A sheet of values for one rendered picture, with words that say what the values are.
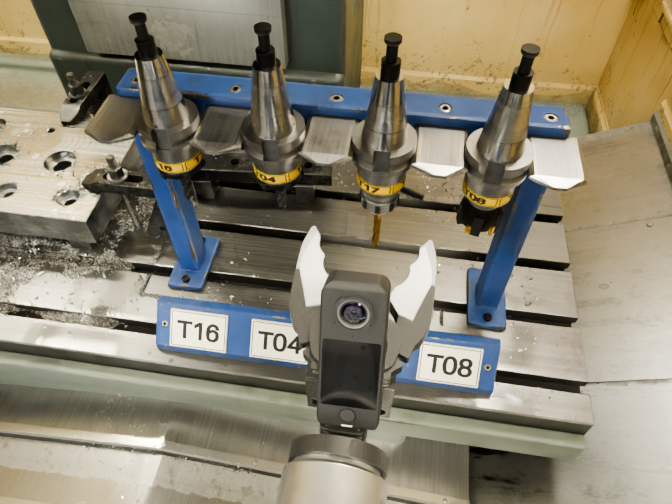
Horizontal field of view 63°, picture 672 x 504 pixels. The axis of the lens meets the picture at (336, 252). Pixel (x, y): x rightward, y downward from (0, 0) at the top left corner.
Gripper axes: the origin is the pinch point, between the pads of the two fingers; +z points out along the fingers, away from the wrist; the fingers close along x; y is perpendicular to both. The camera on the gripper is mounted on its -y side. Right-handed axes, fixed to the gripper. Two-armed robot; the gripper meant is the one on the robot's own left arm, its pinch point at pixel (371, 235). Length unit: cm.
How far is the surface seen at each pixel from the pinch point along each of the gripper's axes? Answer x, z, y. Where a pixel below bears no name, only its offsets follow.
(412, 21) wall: 1, 107, 40
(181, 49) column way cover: -48, 68, 29
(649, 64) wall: 53, 84, 32
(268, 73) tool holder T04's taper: -10.6, 8.9, -9.6
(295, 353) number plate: -8.6, 0.2, 26.5
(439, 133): 5.3, 12.3, -2.1
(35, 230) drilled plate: -50, 13, 24
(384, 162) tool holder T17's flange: 0.3, 7.7, -1.8
